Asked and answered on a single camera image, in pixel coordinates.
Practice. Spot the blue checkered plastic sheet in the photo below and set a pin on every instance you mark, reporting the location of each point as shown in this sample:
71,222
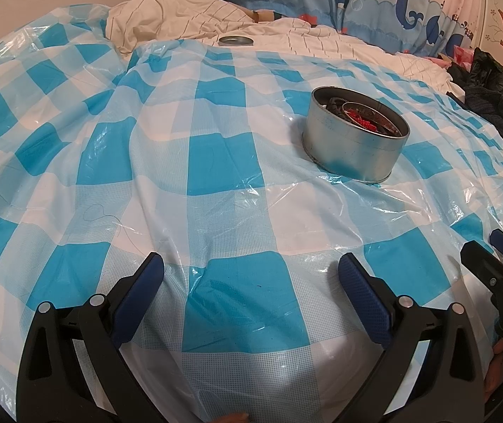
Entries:
216,163

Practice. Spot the dark cloth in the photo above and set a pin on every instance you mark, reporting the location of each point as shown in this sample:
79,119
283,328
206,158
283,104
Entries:
498,97

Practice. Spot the round metal tin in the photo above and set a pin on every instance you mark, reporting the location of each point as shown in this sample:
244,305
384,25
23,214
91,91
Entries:
348,154

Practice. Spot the pink curtain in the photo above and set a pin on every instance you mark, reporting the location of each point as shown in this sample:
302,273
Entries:
467,0

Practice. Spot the brown cardboard tube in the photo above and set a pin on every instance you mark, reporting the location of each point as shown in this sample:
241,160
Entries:
262,15

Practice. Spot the pink cloth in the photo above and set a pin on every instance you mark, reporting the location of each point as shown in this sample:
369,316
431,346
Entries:
460,55

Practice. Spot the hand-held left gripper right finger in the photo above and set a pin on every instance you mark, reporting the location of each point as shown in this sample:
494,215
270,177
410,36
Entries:
366,291

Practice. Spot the blue whale print duvet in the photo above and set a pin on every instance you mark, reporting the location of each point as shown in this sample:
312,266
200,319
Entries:
366,0

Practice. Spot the white striped quilt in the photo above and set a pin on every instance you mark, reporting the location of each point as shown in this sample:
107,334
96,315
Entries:
181,13

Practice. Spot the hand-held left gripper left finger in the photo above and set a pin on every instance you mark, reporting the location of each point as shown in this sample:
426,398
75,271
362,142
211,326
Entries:
139,291

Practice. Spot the round metal tin lid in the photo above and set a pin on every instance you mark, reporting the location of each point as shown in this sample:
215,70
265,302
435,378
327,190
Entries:
233,40

